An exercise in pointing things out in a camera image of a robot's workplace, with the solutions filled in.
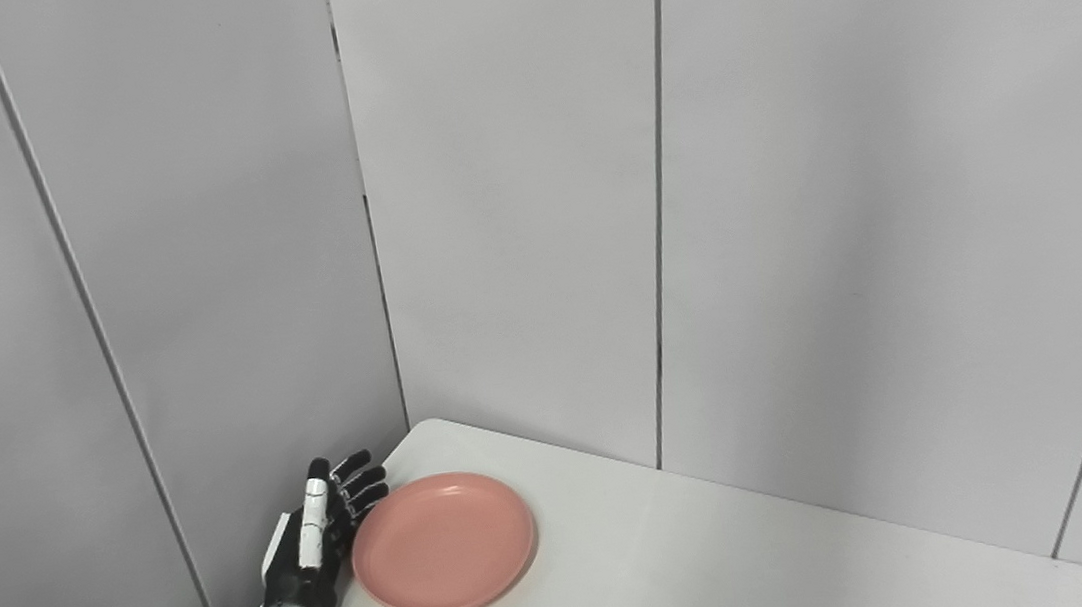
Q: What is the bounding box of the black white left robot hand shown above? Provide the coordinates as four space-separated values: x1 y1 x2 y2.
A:
248 448 403 607

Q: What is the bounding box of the pink round plate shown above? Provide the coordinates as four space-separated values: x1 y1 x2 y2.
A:
344 464 545 607

